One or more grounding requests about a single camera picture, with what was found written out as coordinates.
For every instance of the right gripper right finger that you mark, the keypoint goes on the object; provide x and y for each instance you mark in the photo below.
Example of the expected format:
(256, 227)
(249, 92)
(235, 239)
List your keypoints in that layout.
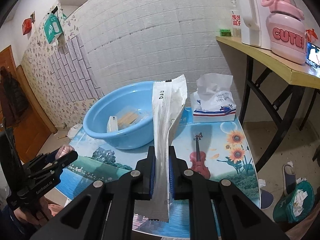
(218, 210)

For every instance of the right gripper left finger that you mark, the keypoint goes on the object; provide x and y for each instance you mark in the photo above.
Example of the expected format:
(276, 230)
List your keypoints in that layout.
(104, 210)

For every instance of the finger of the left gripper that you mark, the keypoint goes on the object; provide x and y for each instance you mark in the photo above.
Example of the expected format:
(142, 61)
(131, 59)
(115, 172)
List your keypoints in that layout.
(62, 161)

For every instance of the yellow white tissue pack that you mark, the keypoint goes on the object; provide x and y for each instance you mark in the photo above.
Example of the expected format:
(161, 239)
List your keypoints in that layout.
(112, 124)

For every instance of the clear box of toothpicks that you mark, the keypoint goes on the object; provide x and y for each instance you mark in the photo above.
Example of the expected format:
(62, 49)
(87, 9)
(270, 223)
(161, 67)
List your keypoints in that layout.
(127, 119)

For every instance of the white paper wrapper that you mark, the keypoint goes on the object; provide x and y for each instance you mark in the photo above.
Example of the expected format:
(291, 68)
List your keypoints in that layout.
(168, 102)

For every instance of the pink pig-shaped case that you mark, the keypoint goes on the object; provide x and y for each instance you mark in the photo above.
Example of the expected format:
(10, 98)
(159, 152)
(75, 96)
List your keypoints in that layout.
(63, 150)

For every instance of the person's left hand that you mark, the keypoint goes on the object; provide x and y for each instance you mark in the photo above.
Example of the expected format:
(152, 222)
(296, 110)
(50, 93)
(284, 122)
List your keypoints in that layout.
(40, 218)

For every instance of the white rice cooker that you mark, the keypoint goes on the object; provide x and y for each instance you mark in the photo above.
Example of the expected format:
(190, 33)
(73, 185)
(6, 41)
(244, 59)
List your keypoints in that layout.
(73, 131)

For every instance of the green trash bin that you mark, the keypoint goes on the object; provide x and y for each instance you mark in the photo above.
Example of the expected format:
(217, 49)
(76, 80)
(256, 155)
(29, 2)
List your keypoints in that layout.
(296, 206)

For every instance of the grey slipper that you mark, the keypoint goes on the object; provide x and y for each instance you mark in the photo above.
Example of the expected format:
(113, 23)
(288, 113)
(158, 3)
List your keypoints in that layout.
(289, 179)

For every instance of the brown wooden door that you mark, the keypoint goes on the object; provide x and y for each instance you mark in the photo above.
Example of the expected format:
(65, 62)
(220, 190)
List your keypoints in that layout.
(20, 109)

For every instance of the blue plastic basin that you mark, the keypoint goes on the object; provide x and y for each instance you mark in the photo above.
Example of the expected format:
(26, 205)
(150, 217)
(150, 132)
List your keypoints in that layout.
(136, 97)

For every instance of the soft tissue pack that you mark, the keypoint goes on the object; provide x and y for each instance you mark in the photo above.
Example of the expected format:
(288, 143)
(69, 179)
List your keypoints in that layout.
(213, 100)

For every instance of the yellow side table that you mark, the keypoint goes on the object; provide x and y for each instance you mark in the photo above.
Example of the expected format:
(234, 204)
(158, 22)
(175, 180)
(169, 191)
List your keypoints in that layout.
(277, 83)

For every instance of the smartphone on stand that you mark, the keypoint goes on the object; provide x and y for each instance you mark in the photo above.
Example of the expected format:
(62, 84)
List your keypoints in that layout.
(312, 55)

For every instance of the small green box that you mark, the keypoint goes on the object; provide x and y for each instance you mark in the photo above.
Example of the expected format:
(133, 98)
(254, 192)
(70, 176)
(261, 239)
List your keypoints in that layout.
(225, 32)

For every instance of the white electric kettle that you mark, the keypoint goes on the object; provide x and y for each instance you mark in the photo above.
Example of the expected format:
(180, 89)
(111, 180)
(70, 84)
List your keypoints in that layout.
(253, 24)

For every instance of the pink cute water bottle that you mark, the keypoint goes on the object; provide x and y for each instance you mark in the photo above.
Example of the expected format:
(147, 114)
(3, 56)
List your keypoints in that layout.
(286, 30)

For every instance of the clear bottle red label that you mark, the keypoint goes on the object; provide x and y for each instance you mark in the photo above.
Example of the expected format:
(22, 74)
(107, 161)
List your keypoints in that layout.
(235, 19)

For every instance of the green wall tissue holder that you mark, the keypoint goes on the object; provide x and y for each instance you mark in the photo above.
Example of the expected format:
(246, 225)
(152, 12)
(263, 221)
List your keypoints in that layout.
(52, 28)

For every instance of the red wall box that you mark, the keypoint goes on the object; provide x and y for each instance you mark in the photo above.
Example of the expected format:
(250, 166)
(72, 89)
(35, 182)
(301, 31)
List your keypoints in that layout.
(26, 26)

